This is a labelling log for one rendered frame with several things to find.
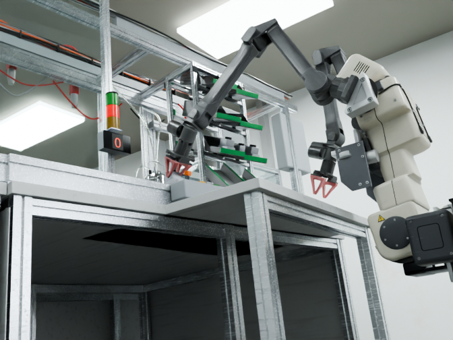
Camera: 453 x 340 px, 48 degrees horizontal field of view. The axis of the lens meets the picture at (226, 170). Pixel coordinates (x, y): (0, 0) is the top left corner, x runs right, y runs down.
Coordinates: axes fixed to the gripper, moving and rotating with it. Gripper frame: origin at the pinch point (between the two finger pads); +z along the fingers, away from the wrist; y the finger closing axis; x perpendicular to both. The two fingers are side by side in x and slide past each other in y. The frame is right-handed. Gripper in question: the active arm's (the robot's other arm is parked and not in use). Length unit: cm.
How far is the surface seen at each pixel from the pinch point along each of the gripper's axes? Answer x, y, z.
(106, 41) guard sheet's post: -46, 19, -38
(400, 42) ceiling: -141, -335, -147
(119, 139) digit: -15.1, 18.0, -6.0
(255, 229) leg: 64, 22, -7
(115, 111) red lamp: -22.2, 19.3, -14.7
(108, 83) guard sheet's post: -34.8, 19.0, -23.0
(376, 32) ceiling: -146, -298, -143
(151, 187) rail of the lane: 23.1, 26.1, -0.8
